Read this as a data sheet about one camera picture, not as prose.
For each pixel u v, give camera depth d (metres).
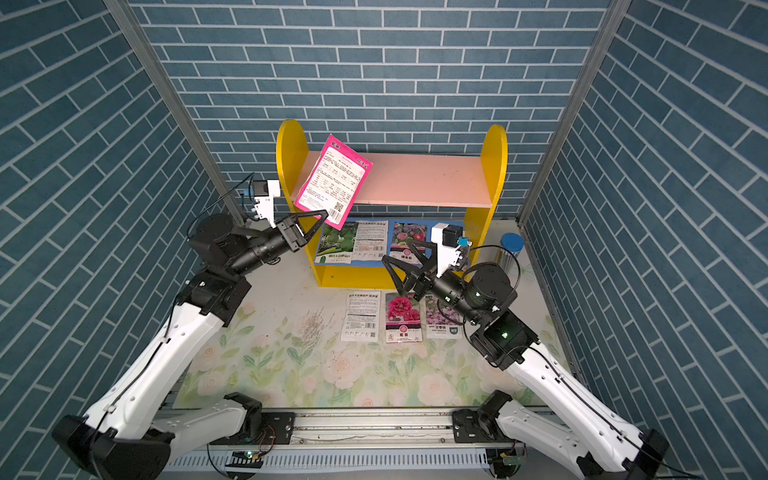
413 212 1.24
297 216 0.57
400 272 0.52
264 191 0.54
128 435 0.39
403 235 0.97
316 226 0.59
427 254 0.61
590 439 0.41
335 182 0.61
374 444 0.73
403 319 0.94
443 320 0.93
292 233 0.53
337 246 0.94
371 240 0.96
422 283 0.51
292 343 0.89
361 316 0.94
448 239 0.50
